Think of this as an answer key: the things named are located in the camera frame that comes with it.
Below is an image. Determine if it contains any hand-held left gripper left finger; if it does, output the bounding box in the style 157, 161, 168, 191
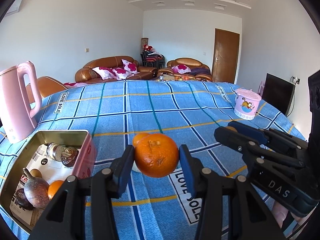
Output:
29, 144, 136, 240

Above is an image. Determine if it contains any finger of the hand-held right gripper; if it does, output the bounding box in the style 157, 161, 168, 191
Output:
214, 127, 307, 173
228, 121, 309, 150

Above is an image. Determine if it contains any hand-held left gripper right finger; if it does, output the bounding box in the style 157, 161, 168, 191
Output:
178, 144, 286, 240

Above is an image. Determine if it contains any rectangular metal tin box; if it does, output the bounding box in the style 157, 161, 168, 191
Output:
0, 130, 97, 232

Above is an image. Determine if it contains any purple passion fruit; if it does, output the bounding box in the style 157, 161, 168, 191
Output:
22, 168, 51, 209

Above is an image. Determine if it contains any person's right hand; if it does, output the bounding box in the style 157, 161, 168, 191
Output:
271, 201, 292, 228

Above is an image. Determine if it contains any pink cartoon mug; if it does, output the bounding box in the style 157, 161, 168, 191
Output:
234, 88, 262, 121

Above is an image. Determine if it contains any black flat television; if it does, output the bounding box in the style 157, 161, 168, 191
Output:
261, 73, 294, 116

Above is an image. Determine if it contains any brown lumpy object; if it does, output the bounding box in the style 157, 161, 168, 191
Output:
61, 146, 80, 168

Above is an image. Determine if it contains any blue plaid tablecloth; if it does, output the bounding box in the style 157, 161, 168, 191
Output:
0, 80, 309, 240

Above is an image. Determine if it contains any small glass jar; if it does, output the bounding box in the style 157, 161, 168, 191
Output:
46, 142, 63, 161

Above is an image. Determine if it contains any purple blanket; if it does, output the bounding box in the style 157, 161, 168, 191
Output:
191, 66, 211, 76

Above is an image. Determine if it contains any brown wooden door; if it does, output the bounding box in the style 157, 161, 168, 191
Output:
211, 28, 241, 84

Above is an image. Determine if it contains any printed paper sheet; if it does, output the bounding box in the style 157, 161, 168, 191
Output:
9, 144, 83, 227

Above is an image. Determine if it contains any coffee table with fruit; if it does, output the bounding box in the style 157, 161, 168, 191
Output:
150, 73, 198, 82

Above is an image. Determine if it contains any white magenta flower pillow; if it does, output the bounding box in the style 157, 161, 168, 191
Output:
172, 64, 192, 74
121, 59, 139, 74
92, 66, 118, 80
111, 67, 134, 79

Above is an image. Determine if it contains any brown leather armchair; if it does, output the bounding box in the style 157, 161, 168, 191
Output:
157, 57, 213, 82

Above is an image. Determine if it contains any dark brown round fruit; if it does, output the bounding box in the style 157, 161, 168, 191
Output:
14, 188, 34, 211

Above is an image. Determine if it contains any long brown leather sofa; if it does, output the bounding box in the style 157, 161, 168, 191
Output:
75, 55, 158, 83

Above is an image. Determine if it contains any stack of black chairs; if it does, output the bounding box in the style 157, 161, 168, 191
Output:
140, 52, 166, 69

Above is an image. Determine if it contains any brown leather chair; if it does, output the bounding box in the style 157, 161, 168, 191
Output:
25, 76, 68, 103

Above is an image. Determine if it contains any pink electric kettle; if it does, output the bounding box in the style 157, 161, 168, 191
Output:
0, 60, 43, 144

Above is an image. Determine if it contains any white air conditioner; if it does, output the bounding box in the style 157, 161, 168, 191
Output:
5, 0, 24, 16

